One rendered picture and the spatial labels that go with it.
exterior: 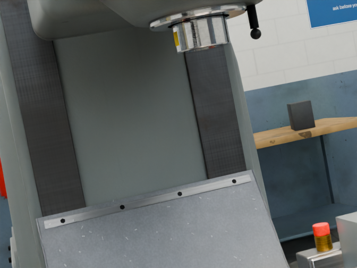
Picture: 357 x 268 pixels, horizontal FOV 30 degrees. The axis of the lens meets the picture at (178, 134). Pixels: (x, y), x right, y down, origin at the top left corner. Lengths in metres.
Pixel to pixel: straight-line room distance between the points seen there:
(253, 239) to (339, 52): 4.54
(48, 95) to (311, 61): 4.48
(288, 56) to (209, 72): 4.28
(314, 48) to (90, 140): 4.48
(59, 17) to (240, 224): 0.42
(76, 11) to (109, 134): 0.30
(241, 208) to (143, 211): 0.14
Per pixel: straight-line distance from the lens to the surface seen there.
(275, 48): 5.21
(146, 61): 0.95
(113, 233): 0.92
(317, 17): 5.39
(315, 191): 5.31
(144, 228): 0.92
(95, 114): 0.93
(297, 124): 4.52
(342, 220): 0.65
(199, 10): 0.54
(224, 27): 0.57
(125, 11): 0.56
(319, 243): 0.67
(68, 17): 0.68
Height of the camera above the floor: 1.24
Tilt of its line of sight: 3 degrees down
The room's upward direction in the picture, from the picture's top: 11 degrees counter-clockwise
